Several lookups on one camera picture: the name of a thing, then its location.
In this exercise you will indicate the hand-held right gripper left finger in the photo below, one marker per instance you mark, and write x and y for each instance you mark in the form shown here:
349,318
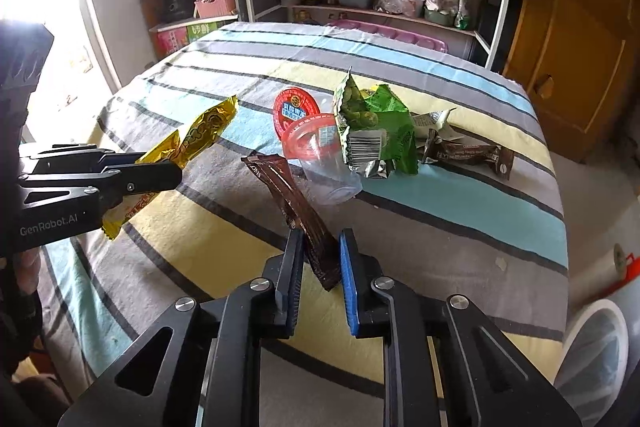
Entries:
290,297

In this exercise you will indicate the small white green wrapper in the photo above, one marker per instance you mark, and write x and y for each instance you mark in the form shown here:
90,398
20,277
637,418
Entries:
432,122

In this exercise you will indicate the clear plastic cup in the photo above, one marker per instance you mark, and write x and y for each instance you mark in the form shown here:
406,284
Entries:
325,167

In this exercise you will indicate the green bowl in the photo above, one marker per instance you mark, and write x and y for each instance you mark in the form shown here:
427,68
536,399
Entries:
440,16

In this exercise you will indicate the brown snack wrapper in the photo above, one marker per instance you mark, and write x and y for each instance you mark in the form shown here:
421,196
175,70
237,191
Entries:
300,212

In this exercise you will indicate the white green packet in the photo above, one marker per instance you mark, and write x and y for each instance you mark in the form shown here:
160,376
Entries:
462,14

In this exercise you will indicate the green red carton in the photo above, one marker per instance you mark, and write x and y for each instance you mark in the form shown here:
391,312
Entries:
190,39

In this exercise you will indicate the crumpled clear plastic bag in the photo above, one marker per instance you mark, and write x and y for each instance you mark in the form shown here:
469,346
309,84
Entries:
387,2

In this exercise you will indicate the striped blanket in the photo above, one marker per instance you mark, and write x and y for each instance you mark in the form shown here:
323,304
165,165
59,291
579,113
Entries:
450,207

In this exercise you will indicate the white round waste bin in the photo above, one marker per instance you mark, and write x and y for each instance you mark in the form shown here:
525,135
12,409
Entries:
575,322

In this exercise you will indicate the white plastic tub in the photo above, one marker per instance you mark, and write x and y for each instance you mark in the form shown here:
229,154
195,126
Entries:
411,3

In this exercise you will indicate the pink storage basket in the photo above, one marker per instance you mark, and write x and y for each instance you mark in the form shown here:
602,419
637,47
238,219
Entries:
215,7

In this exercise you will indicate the wooden door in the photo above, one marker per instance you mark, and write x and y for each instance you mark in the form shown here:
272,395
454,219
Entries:
575,57

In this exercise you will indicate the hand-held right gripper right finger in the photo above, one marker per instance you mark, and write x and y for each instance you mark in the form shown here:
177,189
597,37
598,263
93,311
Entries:
352,292

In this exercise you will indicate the brown chocolate bar wrapper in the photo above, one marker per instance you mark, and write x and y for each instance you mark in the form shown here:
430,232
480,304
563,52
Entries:
475,154

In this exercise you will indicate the pale green snack wrapper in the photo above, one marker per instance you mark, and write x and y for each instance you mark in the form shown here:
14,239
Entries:
355,102

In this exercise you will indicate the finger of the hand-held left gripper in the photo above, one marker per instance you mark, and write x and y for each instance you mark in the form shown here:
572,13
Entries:
150,177
120,160

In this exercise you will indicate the yellow snack wrapper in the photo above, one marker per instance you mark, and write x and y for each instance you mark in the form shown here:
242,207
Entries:
200,132

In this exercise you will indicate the translucent bin liner bag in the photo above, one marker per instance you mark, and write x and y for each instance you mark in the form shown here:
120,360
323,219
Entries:
600,357

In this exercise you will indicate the pink plastic tray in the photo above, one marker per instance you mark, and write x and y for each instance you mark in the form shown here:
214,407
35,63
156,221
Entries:
390,36

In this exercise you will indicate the person's left hand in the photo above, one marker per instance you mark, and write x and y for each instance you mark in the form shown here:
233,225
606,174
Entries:
25,272

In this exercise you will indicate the red plastic lid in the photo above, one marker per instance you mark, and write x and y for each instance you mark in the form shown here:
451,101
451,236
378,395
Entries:
295,107

